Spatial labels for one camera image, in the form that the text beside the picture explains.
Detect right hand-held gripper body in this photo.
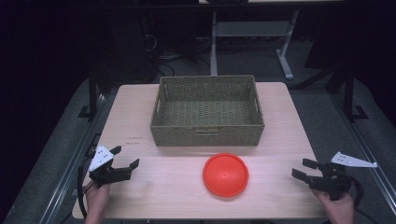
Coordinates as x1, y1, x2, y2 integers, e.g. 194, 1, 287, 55
308, 151, 378, 202

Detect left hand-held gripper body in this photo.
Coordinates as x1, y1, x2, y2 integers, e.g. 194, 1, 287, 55
88, 144, 132, 189

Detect person's left hand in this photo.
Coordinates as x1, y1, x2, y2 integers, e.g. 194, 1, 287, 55
84, 181, 111, 217

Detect person's right hand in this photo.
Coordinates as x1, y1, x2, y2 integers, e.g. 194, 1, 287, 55
312, 189, 356, 224

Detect black metal stand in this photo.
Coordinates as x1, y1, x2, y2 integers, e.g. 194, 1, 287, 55
78, 66, 102, 120
340, 63, 370, 123

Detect red round plastic disc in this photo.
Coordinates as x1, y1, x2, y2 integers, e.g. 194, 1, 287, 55
202, 152, 250, 198

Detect green woven basket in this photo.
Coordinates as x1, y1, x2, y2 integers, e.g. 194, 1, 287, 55
149, 75, 266, 147

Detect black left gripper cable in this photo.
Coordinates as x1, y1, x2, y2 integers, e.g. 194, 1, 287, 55
77, 154, 95, 220

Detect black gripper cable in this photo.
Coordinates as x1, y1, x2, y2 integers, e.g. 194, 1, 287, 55
77, 154, 95, 220
349, 177, 376, 219

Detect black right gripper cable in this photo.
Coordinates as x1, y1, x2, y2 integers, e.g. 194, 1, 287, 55
349, 177, 376, 219

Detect aluminium rail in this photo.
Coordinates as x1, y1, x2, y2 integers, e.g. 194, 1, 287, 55
38, 92, 108, 224
328, 91, 396, 216

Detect black floor cables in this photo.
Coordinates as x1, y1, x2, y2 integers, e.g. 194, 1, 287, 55
141, 18, 214, 77

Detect grey metal desk frame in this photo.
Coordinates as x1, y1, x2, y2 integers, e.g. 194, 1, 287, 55
198, 0, 344, 81

